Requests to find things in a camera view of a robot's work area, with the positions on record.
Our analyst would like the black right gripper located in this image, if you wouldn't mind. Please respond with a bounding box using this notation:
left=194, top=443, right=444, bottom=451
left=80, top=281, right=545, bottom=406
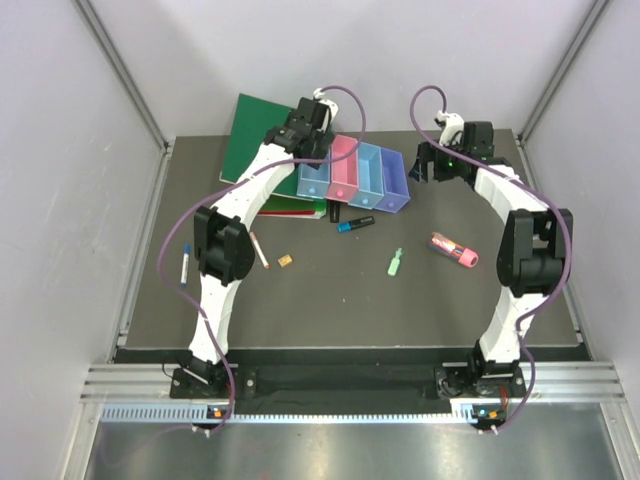
left=407, top=136, right=468, bottom=185

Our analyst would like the light blue drawer box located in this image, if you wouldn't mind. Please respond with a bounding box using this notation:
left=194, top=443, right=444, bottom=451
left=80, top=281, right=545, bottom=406
left=296, top=154, right=331, bottom=200
left=347, top=143, right=384, bottom=210

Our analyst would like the green ring binder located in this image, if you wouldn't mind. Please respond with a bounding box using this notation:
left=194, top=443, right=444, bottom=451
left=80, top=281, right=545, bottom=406
left=219, top=93, right=292, bottom=184

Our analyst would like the pink drawer box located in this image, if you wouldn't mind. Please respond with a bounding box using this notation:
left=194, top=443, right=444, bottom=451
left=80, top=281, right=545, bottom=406
left=326, top=135, right=359, bottom=203

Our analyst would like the black marker purple cap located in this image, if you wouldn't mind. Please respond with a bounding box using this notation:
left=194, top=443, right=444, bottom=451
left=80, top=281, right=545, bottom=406
left=327, top=200, right=341, bottom=223

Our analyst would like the red and green folder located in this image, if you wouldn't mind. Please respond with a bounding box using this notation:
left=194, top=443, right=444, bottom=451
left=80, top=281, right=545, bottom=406
left=259, top=196, right=327, bottom=219

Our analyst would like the black highlighter blue cap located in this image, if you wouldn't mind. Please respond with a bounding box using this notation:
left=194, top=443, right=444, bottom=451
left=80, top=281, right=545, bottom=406
left=336, top=216, right=375, bottom=233

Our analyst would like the purple drawer box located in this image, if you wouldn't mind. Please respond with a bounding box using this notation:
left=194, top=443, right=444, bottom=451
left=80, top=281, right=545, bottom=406
left=376, top=148, right=410, bottom=213

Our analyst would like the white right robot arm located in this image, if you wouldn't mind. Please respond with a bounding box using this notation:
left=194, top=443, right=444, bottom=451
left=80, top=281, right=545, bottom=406
left=409, top=111, right=573, bottom=396

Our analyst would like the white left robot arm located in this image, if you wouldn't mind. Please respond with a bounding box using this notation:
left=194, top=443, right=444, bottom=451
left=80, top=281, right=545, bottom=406
left=189, top=96, right=338, bottom=397

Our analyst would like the colourful tube pink cap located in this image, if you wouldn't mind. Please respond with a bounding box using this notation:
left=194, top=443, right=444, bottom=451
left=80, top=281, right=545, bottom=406
left=429, top=232, right=479, bottom=268

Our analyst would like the small orange eraser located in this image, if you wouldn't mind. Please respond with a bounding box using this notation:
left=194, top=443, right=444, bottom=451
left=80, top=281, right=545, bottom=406
left=278, top=255, right=293, bottom=267

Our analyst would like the white pencil orange tip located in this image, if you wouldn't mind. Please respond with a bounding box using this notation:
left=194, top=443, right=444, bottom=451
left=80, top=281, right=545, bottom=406
left=249, top=231, right=271, bottom=270

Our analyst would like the white marker blue cap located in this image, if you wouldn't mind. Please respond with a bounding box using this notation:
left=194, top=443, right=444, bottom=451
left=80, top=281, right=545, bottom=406
left=180, top=244, right=191, bottom=287

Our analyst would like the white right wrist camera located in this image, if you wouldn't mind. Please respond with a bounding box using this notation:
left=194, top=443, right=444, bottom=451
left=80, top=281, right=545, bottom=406
left=435, top=110, right=465, bottom=147

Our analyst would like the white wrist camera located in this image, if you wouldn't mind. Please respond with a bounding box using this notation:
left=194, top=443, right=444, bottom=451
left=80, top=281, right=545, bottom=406
left=435, top=110, right=465, bottom=147
left=313, top=88, right=339, bottom=130

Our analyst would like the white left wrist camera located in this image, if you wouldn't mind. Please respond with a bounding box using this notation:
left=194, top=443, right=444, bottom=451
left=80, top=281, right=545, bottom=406
left=313, top=88, right=339, bottom=130

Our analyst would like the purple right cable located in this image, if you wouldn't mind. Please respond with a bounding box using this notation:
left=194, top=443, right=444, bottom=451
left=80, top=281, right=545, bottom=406
left=409, top=85, right=574, bottom=435

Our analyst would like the purple cable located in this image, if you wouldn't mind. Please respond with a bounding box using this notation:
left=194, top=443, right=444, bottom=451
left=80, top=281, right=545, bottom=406
left=409, top=85, right=574, bottom=435
left=99, top=84, right=368, bottom=464

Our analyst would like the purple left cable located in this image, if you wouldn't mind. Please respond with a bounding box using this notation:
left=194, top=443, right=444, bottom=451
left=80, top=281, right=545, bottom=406
left=99, top=84, right=368, bottom=464

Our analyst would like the aluminium frame post right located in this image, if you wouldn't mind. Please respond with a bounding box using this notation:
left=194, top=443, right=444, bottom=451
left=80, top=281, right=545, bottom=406
left=516, top=0, right=612, bottom=146

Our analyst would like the aluminium frame post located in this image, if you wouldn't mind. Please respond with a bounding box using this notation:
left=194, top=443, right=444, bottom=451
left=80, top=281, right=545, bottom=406
left=69, top=0, right=174, bottom=151
left=516, top=0, right=612, bottom=146

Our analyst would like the aluminium frame post left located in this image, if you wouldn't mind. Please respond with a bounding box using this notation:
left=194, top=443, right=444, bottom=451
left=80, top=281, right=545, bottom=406
left=69, top=0, right=174, bottom=151

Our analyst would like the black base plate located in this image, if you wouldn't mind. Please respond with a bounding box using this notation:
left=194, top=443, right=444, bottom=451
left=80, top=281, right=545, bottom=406
left=168, top=363, right=529, bottom=401

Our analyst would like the aluminium front rail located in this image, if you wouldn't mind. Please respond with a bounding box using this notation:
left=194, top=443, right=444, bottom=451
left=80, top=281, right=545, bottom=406
left=81, top=362, right=625, bottom=403

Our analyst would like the white slotted cable duct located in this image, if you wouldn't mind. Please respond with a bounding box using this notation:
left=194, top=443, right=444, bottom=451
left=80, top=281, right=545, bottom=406
left=99, top=397, right=506, bottom=426

